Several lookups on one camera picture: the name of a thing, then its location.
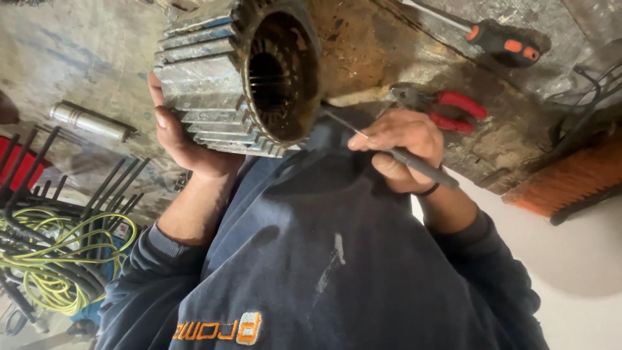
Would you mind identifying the bundle of black cables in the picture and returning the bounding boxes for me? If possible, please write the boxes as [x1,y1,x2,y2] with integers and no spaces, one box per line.
[0,125,151,324]

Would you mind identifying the black wristband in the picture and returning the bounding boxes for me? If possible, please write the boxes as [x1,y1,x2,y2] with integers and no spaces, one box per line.
[415,181,441,198]

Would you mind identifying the grey-handled pick tool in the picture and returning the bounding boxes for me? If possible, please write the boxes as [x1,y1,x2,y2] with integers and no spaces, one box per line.
[321,108,460,191]

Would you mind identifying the thin black cable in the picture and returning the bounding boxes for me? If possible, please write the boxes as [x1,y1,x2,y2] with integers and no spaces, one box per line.
[527,62,622,174]

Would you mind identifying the red box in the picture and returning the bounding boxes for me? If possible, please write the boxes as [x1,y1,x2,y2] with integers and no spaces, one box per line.
[0,135,52,193]

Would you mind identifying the yellow-green wire coil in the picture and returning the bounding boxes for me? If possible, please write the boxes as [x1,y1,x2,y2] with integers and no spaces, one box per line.
[0,206,139,318]

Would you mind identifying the black and orange screwdriver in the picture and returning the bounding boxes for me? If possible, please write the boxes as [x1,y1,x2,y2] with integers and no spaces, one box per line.
[401,0,542,69]

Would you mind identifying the person's right hand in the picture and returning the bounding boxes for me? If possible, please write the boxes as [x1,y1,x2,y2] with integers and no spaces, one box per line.
[347,109,445,195]

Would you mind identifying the red-handled pliers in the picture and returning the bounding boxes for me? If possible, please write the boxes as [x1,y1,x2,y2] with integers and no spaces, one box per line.
[389,82,489,136]

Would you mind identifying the orange bristle broom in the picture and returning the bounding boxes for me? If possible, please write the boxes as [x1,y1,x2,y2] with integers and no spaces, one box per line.
[502,140,622,227]

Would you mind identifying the shiny metal cylinder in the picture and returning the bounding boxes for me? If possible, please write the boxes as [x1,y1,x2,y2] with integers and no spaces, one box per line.
[49,100,141,144]

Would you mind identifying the navy sweatshirt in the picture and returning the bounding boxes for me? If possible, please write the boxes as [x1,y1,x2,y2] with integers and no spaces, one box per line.
[94,111,551,350]

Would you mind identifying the person's left hand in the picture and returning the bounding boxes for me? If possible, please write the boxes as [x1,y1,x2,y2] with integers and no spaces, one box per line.
[147,72,245,181]

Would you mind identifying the finned metal motor housing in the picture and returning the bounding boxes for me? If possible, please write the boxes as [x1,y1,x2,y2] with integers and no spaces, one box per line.
[154,0,323,159]

